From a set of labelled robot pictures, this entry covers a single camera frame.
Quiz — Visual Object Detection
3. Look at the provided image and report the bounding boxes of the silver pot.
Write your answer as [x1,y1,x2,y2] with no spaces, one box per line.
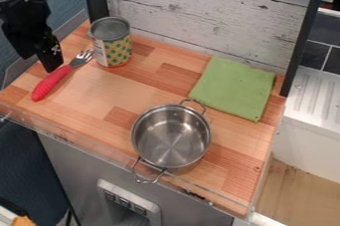
[128,99,215,185]

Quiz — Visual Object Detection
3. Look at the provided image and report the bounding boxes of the dotted yellow can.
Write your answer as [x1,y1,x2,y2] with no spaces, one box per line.
[87,16,134,69]

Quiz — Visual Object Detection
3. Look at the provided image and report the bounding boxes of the red fork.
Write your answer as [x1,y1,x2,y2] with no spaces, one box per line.
[30,49,96,103]

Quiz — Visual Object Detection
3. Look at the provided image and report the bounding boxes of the green cloth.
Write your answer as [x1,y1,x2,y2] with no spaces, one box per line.
[187,55,278,123]

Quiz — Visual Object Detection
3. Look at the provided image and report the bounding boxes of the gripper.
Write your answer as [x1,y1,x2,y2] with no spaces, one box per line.
[0,0,66,74]

